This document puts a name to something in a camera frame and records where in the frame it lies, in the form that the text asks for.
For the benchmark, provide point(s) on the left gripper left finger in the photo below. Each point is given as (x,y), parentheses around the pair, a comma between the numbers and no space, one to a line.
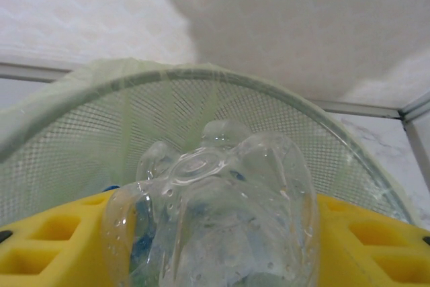
(50,250)

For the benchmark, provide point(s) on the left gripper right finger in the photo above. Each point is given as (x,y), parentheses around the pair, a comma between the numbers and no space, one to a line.
(369,250)

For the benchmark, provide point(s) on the clear bottle small blue label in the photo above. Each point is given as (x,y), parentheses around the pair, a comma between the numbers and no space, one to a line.
(111,187)

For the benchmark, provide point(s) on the blue label bottle blue cap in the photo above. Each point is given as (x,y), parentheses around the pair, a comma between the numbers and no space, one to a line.
(215,216)

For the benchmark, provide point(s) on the metal mesh waste bin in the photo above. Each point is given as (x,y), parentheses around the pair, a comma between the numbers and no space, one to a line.
(67,152)

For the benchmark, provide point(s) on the aluminium frame post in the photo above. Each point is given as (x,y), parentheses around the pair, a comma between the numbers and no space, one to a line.
(416,101)

